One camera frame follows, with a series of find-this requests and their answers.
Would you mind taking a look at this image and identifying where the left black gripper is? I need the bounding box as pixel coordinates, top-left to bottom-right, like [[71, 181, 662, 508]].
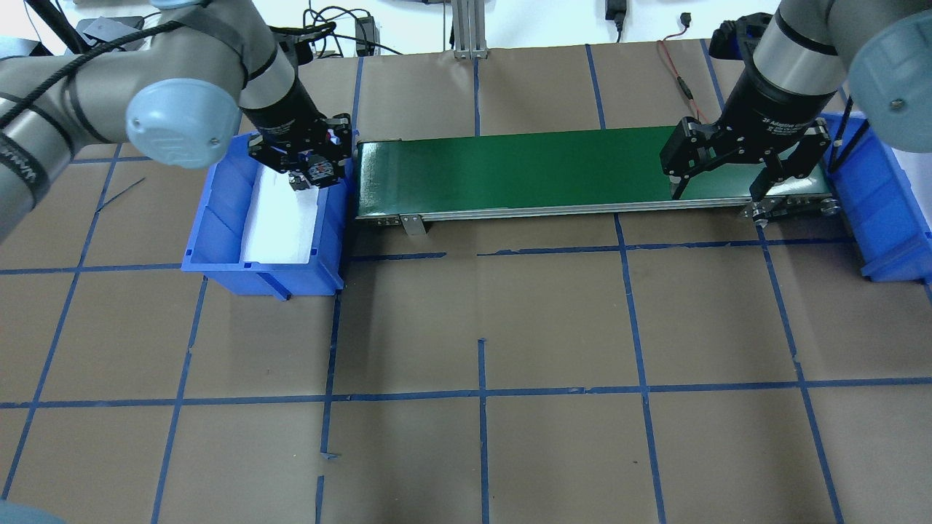
[[248, 87, 352, 182]]

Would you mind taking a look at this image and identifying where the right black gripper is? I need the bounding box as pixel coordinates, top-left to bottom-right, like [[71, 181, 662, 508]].
[[660, 73, 830, 202]]

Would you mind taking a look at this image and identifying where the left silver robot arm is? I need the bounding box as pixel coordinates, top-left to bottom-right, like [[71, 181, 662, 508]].
[[1, 1, 352, 238]]

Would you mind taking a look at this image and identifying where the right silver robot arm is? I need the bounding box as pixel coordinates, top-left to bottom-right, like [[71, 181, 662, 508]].
[[660, 1, 931, 202]]

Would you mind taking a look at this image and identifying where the white foam pad left bin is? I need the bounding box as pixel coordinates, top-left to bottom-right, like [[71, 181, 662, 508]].
[[240, 166, 320, 264]]

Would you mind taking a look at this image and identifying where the left blue plastic bin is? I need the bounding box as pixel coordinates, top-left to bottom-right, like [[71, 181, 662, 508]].
[[181, 134, 356, 301]]

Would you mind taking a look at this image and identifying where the blue plastic bin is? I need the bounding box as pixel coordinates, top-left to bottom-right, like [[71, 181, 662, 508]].
[[181, 134, 356, 301], [826, 129, 931, 283]]

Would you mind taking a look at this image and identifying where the green conveyor belt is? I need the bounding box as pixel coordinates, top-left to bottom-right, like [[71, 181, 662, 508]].
[[353, 125, 842, 235]]

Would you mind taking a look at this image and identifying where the black power adapter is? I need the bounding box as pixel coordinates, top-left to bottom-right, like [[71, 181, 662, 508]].
[[354, 15, 379, 56]]

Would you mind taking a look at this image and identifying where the right blue plastic bin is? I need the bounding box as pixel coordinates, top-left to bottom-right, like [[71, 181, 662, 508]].
[[826, 129, 931, 283]]

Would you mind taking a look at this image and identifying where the red black wire pair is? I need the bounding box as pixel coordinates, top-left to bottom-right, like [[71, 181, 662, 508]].
[[657, 13, 703, 124]]

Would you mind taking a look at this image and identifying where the aluminium frame post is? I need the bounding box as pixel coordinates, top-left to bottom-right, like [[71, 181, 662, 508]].
[[450, 0, 489, 60]]

